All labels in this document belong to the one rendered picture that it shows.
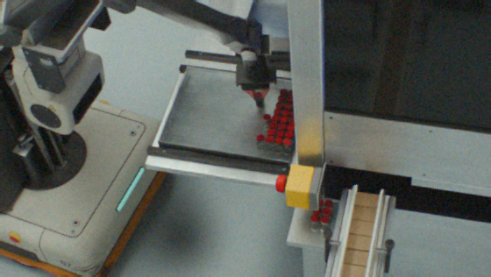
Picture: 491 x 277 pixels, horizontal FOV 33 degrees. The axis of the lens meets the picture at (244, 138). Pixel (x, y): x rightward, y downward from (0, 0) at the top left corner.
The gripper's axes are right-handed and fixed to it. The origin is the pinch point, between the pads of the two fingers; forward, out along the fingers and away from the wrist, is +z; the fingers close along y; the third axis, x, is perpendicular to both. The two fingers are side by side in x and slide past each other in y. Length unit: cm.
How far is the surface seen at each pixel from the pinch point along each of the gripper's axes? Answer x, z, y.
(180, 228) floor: 18, 92, -36
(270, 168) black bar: -21.6, 2.1, 2.6
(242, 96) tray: 3.5, 3.8, -4.7
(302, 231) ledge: -38.7, 4.1, 9.8
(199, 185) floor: 36, 92, -30
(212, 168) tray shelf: -19.4, 3.9, -12.0
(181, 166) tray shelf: -18.2, 3.9, -19.8
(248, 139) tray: -11.0, 3.8, -3.0
